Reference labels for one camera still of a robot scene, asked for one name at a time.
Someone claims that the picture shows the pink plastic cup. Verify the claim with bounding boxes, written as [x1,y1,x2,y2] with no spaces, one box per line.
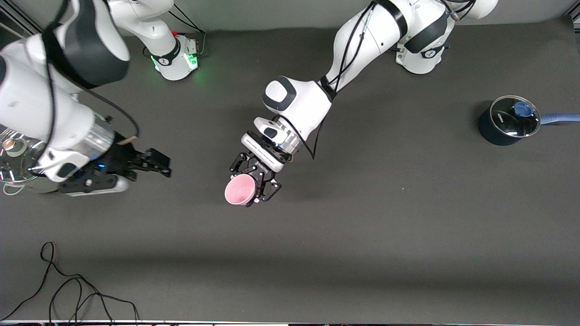
[224,174,259,206]

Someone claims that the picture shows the dark blue saucepan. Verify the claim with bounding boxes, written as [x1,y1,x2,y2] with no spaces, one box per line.
[478,95,580,146]

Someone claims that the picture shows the glass lid with blue knob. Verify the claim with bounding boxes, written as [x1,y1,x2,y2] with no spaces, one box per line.
[491,95,541,138]

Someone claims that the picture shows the black cable along right arm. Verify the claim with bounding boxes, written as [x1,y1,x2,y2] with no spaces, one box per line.
[43,0,141,139]

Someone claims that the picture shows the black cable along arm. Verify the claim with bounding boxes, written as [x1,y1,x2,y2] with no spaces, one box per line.
[43,0,141,139]
[272,0,476,160]

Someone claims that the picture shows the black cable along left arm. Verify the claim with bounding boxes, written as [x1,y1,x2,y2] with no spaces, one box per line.
[272,0,476,160]

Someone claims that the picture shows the thin black loose cable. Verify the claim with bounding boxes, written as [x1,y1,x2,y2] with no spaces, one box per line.
[0,241,139,323]

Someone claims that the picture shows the black right arm base cables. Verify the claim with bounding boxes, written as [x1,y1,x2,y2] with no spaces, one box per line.
[170,2,207,57]

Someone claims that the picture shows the grey metal rail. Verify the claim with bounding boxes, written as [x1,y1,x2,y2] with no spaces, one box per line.
[0,7,39,39]

